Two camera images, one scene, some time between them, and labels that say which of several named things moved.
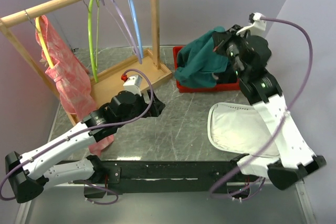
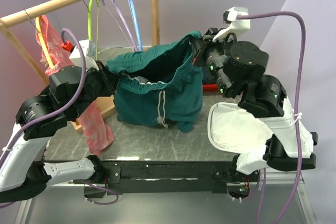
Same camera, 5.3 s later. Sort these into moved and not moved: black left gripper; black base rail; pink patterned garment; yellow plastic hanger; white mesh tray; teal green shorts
Moved: teal green shorts; black left gripper
Not moved: black base rail; yellow plastic hanger; pink patterned garment; white mesh tray
